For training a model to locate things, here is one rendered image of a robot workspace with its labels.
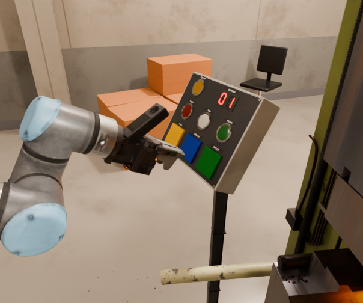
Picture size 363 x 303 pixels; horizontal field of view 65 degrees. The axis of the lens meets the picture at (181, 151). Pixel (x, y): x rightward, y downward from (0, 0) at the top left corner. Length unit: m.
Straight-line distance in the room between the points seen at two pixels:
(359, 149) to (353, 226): 0.12
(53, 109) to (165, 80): 2.56
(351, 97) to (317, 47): 4.44
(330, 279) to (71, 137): 0.54
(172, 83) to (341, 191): 2.72
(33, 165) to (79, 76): 3.18
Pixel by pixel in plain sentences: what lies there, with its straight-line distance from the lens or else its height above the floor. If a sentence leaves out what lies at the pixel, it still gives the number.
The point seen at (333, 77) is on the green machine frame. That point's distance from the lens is 0.82.
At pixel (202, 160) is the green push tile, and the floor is 1.01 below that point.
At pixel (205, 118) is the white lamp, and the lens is 0.88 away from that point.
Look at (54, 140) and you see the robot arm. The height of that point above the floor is 1.19.
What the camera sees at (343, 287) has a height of 1.01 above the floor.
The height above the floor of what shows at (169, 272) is 0.64.
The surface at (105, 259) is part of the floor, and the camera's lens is 1.94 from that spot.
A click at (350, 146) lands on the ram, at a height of 1.22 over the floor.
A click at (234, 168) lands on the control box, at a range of 0.80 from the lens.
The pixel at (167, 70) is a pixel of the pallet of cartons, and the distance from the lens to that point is 3.08.
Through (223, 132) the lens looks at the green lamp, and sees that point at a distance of 0.81.
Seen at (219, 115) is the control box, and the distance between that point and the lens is 0.85.
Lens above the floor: 1.43
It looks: 29 degrees down
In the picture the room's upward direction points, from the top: straight up
